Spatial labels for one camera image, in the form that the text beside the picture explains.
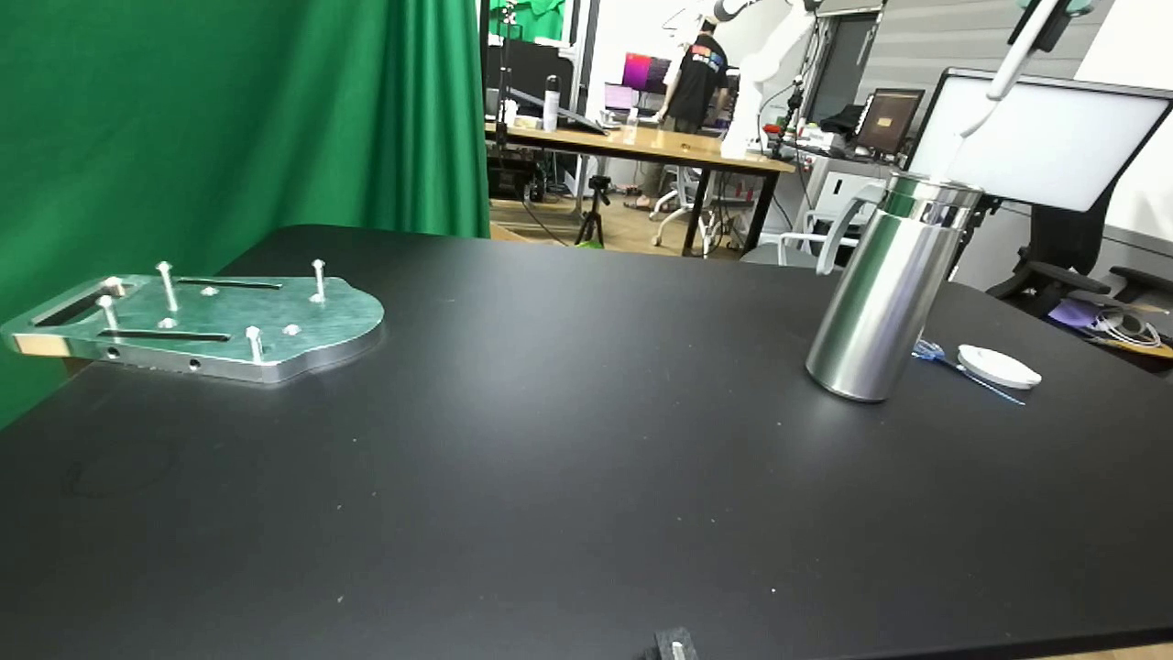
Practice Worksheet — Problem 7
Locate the silver metal bottle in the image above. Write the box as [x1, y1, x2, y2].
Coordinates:
[805, 177, 983, 402]

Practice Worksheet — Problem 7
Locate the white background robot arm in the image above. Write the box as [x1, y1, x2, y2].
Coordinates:
[712, 0, 817, 156]

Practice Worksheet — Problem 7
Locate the wooden background table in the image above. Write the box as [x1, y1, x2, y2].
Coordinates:
[482, 126, 794, 250]

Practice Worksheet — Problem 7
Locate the background monitor with purple screen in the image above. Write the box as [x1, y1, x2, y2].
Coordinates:
[624, 51, 667, 90]

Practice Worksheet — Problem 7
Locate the white bolt back right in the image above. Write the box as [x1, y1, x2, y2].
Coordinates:
[309, 256, 324, 304]

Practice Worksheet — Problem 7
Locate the white bolt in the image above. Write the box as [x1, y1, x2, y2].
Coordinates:
[309, 256, 324, 304]
[157, 260, 179, 315]
[244, 327, 265, 361]
[94, 292, 118, 330]

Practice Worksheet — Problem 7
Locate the person in dark shirt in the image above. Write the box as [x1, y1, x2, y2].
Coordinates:
[652, 19, 728, 130]

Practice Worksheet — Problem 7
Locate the white office chair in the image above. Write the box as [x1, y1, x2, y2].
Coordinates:
[773, 199, 874, 276]

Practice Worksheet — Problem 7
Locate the white bolt front right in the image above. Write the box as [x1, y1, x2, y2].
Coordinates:
[244, 327, 265, 361]

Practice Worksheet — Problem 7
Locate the green metal fixture plate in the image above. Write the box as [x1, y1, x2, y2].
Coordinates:
[3, 276, 383, 388]

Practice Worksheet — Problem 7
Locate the dark laptop on stand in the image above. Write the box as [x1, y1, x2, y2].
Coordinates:
[855, 86, 922, 155]

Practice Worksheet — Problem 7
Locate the white oval lid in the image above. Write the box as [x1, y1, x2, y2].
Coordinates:
[956, 346, 1040, 393]

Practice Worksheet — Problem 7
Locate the white bolt back left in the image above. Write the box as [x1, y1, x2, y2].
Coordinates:
[157, 260, 179, 315]

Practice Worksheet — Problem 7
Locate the white bolt front left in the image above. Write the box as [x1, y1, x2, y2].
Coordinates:
[94, 292, 118, 330]

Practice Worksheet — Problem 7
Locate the large white computer monitor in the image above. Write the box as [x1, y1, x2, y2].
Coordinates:
[909, 69, 1168, 214]

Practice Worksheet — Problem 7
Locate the green screen curtain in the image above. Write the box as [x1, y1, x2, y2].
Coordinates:
[0, 0, 493, 431]

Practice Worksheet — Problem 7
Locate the blue handled small tool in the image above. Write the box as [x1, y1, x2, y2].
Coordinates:
[913, 338, 1027, 408]

